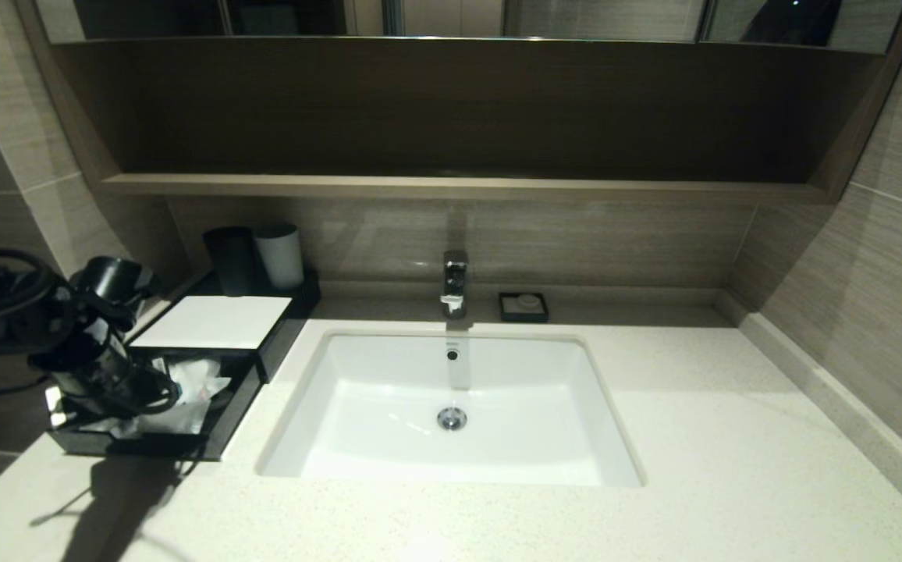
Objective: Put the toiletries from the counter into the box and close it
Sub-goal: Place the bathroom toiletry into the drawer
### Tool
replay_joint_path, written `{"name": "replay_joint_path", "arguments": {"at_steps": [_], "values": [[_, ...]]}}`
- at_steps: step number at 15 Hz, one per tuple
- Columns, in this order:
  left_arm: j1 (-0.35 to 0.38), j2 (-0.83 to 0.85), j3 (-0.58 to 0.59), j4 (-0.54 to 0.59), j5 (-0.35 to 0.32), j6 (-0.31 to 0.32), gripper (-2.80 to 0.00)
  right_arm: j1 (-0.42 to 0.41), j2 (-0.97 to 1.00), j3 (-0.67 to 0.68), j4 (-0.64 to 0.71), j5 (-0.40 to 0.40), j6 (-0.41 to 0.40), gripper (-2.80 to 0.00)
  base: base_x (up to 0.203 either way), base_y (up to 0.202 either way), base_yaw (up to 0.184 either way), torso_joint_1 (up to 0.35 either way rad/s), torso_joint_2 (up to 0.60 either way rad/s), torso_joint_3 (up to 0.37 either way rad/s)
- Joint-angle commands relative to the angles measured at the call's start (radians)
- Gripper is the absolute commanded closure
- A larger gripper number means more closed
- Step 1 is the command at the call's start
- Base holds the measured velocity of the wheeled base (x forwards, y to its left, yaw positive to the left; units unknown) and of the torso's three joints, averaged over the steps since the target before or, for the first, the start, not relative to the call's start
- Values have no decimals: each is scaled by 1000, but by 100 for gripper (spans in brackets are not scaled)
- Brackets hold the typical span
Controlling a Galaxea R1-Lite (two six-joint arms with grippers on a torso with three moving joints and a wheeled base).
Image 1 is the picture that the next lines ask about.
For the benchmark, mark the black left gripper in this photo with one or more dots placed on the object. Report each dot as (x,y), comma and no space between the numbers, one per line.
(100,378)

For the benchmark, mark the clear plastic sachet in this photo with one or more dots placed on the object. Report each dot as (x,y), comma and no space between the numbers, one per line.
(197,390)

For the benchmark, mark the black pull-out drawer tray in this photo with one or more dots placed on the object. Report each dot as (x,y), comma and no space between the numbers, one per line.
(225,425)

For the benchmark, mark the black cup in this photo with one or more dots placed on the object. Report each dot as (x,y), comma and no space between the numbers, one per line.
(229,261)

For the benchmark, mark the black drawer box white top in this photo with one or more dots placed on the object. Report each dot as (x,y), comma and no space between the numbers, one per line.
(217,320)

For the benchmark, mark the frosted toothbrush packet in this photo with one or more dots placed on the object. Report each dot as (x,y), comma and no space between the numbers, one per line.
(119,428)

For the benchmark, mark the grey white cup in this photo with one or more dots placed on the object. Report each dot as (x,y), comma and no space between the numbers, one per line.
(281,261)

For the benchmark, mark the chrome sink drain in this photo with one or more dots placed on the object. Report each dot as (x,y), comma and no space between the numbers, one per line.
(452,417)

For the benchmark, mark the chrome faucet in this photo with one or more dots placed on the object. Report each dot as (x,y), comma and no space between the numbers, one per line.
(455,281)

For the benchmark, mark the white sink basin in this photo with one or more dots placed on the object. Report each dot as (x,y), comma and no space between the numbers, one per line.
(498,421)

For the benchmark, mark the black soap dish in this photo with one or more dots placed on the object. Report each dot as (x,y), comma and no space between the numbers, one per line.
(507,315)

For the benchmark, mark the beige soap bar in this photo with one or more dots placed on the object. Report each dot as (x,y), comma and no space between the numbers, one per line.
(527,300)

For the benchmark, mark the mirror cabinet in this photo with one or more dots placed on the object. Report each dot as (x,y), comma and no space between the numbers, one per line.
(599,17)

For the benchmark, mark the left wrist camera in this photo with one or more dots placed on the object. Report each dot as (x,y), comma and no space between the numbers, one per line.
(111,277)

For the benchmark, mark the brown wooden wall shelf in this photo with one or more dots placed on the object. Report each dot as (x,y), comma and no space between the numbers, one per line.
(459,186)

